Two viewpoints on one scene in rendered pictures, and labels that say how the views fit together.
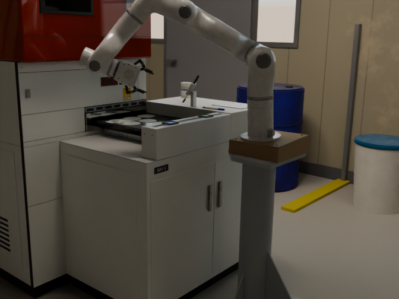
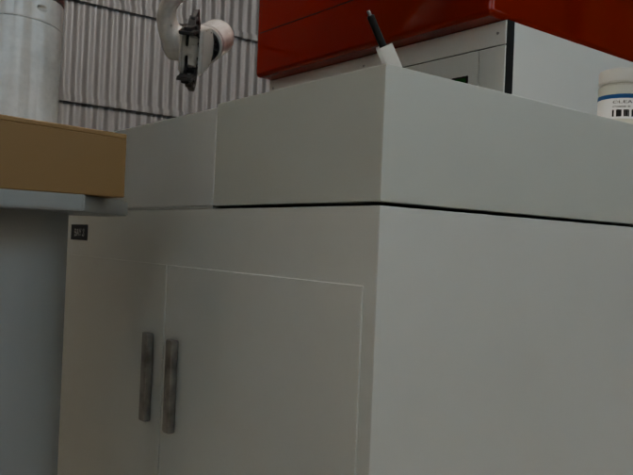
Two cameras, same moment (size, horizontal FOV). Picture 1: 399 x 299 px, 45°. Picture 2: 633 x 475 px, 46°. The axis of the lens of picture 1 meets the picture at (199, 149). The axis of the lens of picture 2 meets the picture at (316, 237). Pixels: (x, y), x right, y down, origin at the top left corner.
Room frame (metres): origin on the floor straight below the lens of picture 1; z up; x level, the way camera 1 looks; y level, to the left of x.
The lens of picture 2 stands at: (2.83, -1.16, 0.77)
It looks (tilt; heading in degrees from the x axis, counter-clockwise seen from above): 0 degrees down; 103
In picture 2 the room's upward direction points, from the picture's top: 2 degrees clockwise
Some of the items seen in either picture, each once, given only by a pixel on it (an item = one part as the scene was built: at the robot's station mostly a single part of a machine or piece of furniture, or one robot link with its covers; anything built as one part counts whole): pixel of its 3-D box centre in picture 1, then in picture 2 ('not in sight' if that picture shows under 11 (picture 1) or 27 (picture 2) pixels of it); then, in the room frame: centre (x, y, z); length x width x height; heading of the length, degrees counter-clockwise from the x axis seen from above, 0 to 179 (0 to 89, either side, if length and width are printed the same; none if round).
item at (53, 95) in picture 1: (89, 97); (365, 140); (2.53, 0.59, 1.02); 0.81 x 0.03 x 0.40; 141
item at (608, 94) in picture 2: (186, 89); (621, 103); (3.02, 0.09, 1.01); 0.07 x 0.07 x 0.10
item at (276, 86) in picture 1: (268, 134); not in sight; (4.32, -0.63, 0.46); 0.61 x 0.61 x 0.92
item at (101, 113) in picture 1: (117, 117); not in sight; (2.66, 0.46, 0.89); 0.44 x 0.02 x 0.10; 141
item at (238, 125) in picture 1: (204, 115); (457, 169); (2.78, -0.03, 0.89); 0.62 x 0.35 x 0.14; 51
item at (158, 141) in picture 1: (189, 134); (158, 170); (2.26, 0.05, 0.89); 0.55 x 0.09 x 0.14; 141
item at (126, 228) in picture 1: (170, 207); (314, 446); (2.54, 0.16, 0.41); 0.96 x 0.64 x 0.82; 141
